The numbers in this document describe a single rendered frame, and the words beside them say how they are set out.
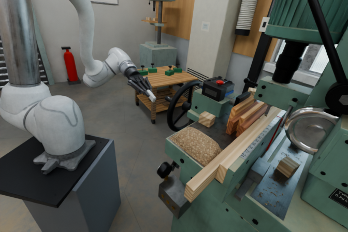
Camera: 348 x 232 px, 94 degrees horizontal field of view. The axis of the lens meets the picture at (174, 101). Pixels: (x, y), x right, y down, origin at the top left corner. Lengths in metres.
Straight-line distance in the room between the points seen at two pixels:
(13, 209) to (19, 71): 1.04
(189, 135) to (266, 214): 0.28
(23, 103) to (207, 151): 0.74
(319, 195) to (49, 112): 0.88
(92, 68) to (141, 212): 1.00
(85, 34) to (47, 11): 2.35
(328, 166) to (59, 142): 0.82
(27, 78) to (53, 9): 2.40
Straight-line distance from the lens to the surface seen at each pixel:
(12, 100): 0.90
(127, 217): 1.38
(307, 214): 0.63
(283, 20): 0.52
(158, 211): 1.38
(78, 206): 0.90
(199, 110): 0.68
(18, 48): 0.86
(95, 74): 0.99
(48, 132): 0.78
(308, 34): 0.50
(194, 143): 0.45
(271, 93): 0.59
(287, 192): 0.64
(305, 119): 0.49
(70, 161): 0.86
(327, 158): 0.44
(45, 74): 3.35
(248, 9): 2.01
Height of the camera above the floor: 1.23
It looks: 29 degrees down
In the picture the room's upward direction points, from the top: 6 degrees clockwise
